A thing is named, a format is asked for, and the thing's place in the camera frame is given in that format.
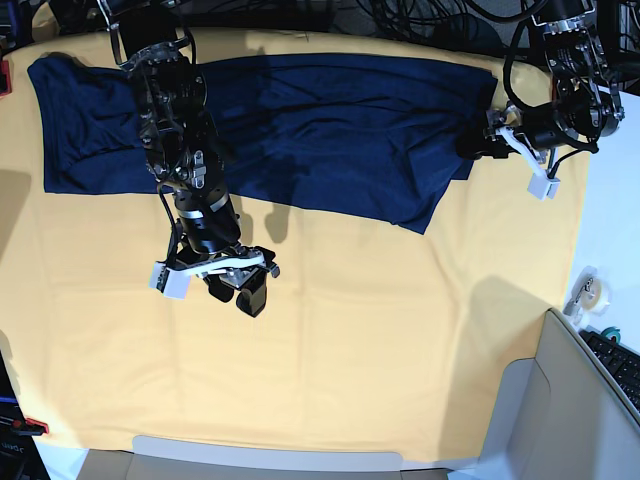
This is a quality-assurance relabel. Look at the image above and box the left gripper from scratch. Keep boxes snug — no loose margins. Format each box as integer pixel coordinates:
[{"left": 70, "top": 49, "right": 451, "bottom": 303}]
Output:
[{"left": 455, "top": 102, "right": 555, "bottom": 180}]

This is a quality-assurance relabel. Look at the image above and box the green tape roll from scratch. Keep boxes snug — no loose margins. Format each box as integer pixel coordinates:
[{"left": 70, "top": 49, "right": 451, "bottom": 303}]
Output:
[{"left": 601, "top": 326, "right": 621, "bottom": 343}]

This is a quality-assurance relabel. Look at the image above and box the black keyboard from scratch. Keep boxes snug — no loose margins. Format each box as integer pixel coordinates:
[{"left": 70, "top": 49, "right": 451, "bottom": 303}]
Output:
[{"left": 579, "top": 331, "right": 640, "bottom": 410}]

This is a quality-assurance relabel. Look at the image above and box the navy blue long-sleeve shirt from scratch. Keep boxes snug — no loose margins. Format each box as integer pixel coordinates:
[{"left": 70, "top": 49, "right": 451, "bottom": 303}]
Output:
[{"left": 28, "top": 54, "right": 497, "bottom": 233}]

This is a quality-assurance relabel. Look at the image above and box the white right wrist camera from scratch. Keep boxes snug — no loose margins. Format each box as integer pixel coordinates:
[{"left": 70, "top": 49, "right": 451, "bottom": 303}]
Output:
[{"left": 148, "top": 262, "right": 191, "bottom": 300}]

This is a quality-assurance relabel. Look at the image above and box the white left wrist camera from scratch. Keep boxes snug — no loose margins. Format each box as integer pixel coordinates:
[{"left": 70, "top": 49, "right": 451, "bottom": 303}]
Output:
[{"left": 527, "top": 175, "right": 560, "bottom": 201}]

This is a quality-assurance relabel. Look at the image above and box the yellow table cloth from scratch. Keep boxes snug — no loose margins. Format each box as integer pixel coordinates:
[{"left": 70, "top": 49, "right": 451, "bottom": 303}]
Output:
[{"left": 1, "top": 34, "right": 589, "bottom": 462}]

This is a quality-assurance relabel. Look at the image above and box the red clamp bottom left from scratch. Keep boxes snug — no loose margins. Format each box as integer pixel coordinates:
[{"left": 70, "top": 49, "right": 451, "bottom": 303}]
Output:
[{"left": 11, "top": 418, "right": 49, "bottom": 437}]

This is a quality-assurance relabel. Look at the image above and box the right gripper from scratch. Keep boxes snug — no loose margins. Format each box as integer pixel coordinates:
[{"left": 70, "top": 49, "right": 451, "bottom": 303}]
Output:
[{"left": 168, "top": 244, "right": 280, "bottom": 318}]

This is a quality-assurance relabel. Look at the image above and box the red clamp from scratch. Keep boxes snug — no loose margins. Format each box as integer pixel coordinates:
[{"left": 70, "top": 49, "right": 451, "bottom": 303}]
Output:
[
  {"left": 11, "top": 418, "right": 49, "bottom": 437},
  {"left": 0, "top": 60, "right": 12, "bottom": 97}
]

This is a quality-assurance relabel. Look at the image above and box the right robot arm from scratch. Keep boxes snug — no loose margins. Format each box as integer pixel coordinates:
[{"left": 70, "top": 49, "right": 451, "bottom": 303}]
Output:
[{"left": 98, "top": 1, "right": 280, "bottom": 317}]

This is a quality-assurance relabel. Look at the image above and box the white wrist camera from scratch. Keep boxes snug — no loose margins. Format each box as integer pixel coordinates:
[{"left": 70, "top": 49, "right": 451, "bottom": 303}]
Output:
[
  {"left": 527, "top": 175, "right": 560, "bottom": 201},
  {"left": 148, "top": 262, "right": 191, "bottom": 300}
]

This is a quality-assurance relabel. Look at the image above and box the red clamp top left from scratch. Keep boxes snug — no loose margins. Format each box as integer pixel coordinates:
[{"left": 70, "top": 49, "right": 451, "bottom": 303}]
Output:
[{"left": 0, "top": 60, "right": 12, "bottom": 97}]

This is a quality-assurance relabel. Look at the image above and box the clear tape dispenser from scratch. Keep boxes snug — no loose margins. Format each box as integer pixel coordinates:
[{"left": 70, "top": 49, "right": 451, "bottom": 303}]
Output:
[{"left": 563, "top": 266, "right": 612, "bottom": 322}]

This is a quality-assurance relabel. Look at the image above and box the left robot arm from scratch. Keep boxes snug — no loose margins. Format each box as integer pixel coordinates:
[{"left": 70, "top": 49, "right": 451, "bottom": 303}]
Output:
[{"left": 456, "top": 1, "right": 625, "bottom": 180}]

